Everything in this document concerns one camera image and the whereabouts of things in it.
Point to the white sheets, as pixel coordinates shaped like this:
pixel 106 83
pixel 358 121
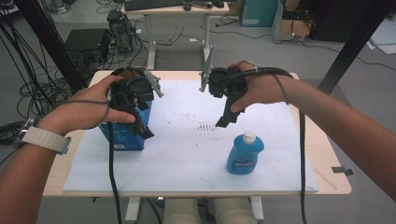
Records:
pixel 386 37

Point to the white table leg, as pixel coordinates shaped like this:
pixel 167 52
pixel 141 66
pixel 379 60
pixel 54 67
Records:
pixel 257 208
pixel 133 208

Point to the person's leg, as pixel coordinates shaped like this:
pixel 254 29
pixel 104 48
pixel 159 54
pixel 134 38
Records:
pixel 182 213
pixel 235 213

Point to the dark oblong object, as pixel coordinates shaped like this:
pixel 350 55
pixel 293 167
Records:
pixel 201 4

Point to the blue cardboard box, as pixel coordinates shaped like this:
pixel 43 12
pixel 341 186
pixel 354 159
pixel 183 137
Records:
pixel 127 140

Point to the black case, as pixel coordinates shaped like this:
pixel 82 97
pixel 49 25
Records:
pixel 87 39

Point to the person's left leg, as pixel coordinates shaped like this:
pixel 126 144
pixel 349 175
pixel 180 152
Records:
pixel 182 213

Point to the person's left hand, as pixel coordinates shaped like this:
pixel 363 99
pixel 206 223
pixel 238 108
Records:
pixel 81 109

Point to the black metal stand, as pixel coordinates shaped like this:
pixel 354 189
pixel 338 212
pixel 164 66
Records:
pixel 46 37
pixel 358 40

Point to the open brown cardboard box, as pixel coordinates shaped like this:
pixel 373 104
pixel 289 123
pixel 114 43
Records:
pixel 295 28

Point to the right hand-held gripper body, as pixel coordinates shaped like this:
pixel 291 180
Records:
pixel 224 82

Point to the blue bottle with white cap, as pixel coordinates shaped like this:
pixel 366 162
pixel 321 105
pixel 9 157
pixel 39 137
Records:
pixel 244 158

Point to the black keyboard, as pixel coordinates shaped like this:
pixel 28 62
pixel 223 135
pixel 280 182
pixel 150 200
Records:
pixel 152 4

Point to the black computer tower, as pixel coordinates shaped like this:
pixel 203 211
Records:
pixel 123 31

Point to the white desk with wooden top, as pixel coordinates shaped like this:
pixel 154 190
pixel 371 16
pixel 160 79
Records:
pixel 174 10

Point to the person's right leg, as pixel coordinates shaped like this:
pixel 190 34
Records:
pixel 235 213

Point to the white table mat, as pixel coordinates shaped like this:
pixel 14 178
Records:
pixel 186 161

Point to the black cabinet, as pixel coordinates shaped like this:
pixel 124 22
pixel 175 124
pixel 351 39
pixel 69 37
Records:
pixel 336 18

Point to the person's right hand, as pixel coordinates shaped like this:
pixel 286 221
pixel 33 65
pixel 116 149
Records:
pixel 264 90

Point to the black tape strip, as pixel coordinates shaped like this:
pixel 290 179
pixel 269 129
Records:
pixel 342 170

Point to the teal box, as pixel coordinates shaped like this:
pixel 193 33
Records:
pixel 258 12

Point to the wristwatch with beige band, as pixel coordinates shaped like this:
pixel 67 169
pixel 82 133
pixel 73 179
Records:
pixel 46 140

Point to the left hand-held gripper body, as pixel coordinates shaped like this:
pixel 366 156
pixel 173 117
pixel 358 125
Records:
pixel 134 90

